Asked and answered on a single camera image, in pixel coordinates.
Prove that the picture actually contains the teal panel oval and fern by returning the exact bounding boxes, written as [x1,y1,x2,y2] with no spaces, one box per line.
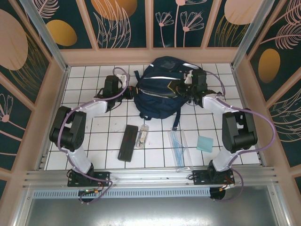
[246,0,301,103]

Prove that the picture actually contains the navy blue backpack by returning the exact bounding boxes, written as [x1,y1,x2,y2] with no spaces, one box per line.
[133,56,203,131]

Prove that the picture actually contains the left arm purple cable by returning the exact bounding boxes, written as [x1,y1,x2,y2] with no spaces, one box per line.
[57,67,131,205]

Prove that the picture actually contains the teal panel orange disc leaves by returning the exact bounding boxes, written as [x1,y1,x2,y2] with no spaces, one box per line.
[84,0,148,49]

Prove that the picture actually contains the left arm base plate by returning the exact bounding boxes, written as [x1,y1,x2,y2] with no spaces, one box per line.
[67,171,111,187]

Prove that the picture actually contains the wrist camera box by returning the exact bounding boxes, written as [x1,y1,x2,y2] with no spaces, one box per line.
[183,70,207,87]
[104,73,130,94]

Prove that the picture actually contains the teal panel large pink oval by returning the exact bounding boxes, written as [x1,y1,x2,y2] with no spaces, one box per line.
[0,0,53,108]

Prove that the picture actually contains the light blue sticky notes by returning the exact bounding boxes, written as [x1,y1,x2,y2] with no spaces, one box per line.
[196,135,214,153]

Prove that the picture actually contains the teal panel pink disc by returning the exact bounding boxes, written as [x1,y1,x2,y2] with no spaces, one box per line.
[206,0,266,48]

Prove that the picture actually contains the grey slotted cable duct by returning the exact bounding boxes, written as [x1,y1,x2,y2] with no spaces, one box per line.
[32,187,211,199]

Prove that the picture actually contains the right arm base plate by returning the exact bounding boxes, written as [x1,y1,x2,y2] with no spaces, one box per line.
[192,169,236,186]

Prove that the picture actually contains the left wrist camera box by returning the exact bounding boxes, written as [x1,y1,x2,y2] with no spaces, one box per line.
[104,73,130,94]

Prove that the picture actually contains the grey sheet metal panel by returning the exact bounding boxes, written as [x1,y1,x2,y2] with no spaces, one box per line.
[14,185,290,226]

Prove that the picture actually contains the small circuit board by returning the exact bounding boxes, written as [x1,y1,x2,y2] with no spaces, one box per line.
[78,188,99,195]

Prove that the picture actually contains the teal panel pink fern leaves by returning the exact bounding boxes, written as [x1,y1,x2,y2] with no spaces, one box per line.
[268,86,301,168]

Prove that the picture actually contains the aluminium mounting rail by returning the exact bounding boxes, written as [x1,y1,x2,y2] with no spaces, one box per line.
[22,166,279,189]

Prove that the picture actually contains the aluminium corner post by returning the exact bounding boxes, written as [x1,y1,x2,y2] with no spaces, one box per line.
[20,0,70,73]
[231,0,280,69]

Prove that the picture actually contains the teal panel single pink flower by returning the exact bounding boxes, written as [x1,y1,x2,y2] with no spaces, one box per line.
[0,81,33,171]

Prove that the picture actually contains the black pencil case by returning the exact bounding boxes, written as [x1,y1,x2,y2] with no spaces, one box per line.
[117,124,139,162]

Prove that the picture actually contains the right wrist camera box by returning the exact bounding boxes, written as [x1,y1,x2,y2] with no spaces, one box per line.
[183,70,207,87]

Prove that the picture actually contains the teal panel orange oval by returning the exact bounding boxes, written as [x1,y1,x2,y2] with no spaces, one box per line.
[30,0,97,50]

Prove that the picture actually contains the teal panel pink flowers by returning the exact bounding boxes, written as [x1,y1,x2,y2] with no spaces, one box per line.
[152,0,205,48]

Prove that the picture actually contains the clear plastic stationery pack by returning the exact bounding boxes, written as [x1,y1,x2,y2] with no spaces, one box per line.
[135,124,150,149]

